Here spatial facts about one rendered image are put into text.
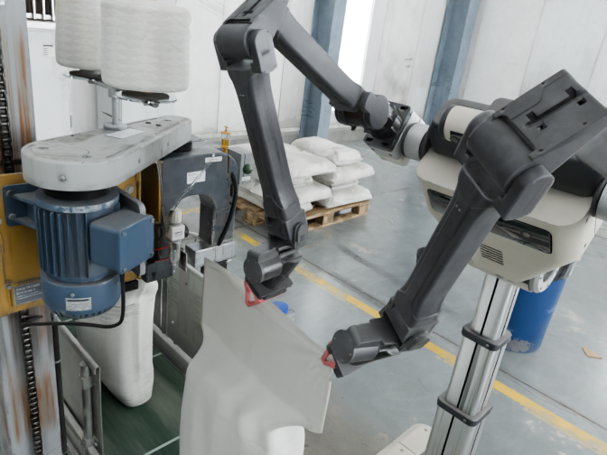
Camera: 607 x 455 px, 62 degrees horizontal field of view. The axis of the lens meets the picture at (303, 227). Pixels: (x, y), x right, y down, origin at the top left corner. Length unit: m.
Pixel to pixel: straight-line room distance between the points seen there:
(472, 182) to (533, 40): 8.81
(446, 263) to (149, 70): 0.62
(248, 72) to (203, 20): 5.24
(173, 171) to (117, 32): 0.41
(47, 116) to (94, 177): 3.13
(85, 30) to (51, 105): 2.86
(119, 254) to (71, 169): 0.17
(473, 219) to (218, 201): 0.89
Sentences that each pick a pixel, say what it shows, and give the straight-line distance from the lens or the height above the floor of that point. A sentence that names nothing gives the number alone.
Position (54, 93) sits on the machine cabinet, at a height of 1.00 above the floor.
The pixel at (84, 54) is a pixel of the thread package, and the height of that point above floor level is 1.56.
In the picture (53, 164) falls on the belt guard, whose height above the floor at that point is 1.41.
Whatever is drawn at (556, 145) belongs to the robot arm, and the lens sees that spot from 0.58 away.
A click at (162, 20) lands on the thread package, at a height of 1.66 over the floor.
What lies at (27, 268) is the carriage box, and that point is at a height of 1.12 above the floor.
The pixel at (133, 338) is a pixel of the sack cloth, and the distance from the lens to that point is 1.81.
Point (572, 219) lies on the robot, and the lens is 1.10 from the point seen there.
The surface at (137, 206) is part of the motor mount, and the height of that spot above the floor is 1.31.
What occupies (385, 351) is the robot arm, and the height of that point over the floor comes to 1.18.
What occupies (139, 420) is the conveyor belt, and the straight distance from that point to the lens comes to 1.90.
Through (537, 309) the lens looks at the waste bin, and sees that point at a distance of 3.24.
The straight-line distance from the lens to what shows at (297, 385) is 1.16.
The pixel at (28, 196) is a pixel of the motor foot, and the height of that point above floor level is 1.30.
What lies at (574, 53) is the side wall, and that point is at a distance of 9.16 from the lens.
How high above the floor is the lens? 1.69
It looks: 22 degrees down
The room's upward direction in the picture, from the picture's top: 8 degrees clockwise
